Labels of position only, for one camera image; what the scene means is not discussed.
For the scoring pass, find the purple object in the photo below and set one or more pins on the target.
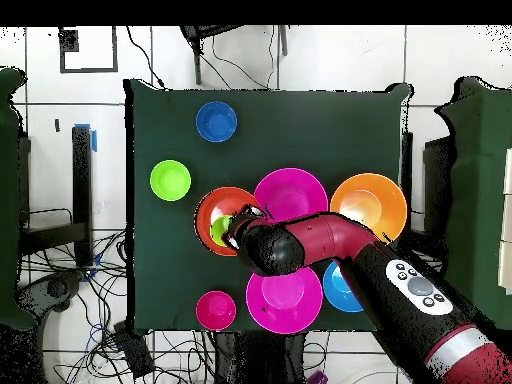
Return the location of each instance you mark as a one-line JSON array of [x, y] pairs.
[[318, 378]]

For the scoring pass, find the large pink bowl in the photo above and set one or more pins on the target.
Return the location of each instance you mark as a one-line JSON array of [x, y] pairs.
[[284, 304], [292, 192]]

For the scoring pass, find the dark green table cloth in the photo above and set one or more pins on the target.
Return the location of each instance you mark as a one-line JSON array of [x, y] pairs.
[[480, 160], [320, 132], [8, 120]]

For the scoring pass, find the black metal stand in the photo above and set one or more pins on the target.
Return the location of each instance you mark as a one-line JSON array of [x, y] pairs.
[[197, 60]]

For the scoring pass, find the black power box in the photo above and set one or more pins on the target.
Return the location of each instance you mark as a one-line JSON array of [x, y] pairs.
[[134, 352]]

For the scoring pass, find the black metal frame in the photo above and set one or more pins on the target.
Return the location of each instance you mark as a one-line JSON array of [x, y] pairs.
[[52, 236]]

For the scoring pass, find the red-orange wide bowl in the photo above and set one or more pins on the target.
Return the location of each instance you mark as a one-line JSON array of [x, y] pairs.
[[206, 212]]

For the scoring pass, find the small dark blue bowl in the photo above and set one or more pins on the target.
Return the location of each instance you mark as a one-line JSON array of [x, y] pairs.
[[216, 121]]

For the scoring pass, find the black post with blue tape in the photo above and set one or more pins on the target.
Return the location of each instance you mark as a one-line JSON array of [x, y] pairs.
[[82, 180]]

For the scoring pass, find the black pedestal foot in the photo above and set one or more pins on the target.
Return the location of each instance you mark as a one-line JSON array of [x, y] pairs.
[[56, 288]]

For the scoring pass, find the small green bowl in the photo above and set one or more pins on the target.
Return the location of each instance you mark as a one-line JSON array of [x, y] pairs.
[[170, 180]]

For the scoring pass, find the light blue bowl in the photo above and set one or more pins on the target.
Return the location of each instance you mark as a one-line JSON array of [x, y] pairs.
[[338, 292]]

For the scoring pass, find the large orange bowl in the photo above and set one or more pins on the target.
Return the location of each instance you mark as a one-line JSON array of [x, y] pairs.
[[372, 200]]

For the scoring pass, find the white boxes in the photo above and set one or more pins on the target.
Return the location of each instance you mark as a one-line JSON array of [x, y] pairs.
[[507, 260]]

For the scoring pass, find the black square frame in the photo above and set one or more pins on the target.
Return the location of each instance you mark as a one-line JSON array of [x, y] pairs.
[[115, 48]]

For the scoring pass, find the small black item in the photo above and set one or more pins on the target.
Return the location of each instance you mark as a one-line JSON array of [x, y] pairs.
[[57, 125]]

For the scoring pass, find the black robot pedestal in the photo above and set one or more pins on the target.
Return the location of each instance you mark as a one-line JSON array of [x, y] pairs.
[[260, 360]]

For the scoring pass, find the lime green plastic cup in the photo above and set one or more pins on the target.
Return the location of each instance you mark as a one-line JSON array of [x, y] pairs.
[[218, 230]]

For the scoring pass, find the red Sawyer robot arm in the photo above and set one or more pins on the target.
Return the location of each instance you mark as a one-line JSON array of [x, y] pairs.
[[332, 240]]

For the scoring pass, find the small magenta bowl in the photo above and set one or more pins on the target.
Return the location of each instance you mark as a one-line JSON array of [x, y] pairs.
[[215, 310]]

